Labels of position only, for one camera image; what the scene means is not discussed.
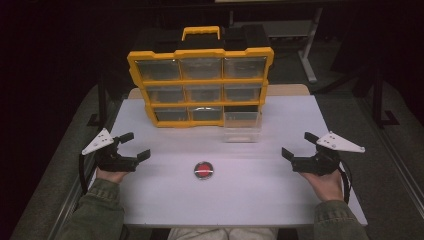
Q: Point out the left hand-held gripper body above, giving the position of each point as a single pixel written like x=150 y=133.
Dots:
x=113 y=161

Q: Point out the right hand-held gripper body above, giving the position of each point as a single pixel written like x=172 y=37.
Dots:
x=320 y=163

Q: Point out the clear plastic drawer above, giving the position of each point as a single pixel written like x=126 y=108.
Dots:
x=241 y=128

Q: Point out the red round tin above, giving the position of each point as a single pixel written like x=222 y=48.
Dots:
x=203 y=170

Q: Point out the yellow black drawer organizer case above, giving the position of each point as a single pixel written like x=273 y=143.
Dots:
x=201 y=82

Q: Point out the person's left hand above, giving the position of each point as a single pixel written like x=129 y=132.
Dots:
x=111 y=176

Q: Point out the person's right hand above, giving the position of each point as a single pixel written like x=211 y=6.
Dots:
x=325 y=186

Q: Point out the black metal stand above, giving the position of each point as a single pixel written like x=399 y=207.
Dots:
x=378 y=100
x=101 y=100

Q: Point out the white metal stand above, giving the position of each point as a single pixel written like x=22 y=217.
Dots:
x=310 y=50

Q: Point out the person's legs light trousers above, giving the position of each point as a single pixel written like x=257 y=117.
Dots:
x=222 y=234

